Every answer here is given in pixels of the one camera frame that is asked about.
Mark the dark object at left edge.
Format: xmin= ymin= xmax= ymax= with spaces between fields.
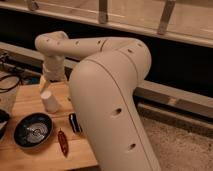
xmin=0 ymin=109 xmax=10 ymax=139

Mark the red pen-shaped object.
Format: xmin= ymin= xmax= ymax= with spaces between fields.
xmin=58 ymin=130 xmax=69 ymax=156

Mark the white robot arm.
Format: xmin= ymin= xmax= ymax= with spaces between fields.
xmin=35 ymin=31 xmax=161 ymax=171

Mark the black cable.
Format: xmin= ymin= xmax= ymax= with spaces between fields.
xmin=0 ymin=73 xmax=23 ymax=94

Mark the wooden board table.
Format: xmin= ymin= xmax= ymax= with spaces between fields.
xmin=0 ymin=83 xmax=99 ymax=171

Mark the black white striped block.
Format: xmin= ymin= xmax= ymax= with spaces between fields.
xmin=69 ymin=113 xmax=82 ymax=133

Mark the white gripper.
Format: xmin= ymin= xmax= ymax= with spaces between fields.
xmin=39 ymin=56 xmax=66 ymax=93

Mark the black patterned bowl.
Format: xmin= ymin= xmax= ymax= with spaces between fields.
xmin=14 ymin=113 xmax=53 ymax=148

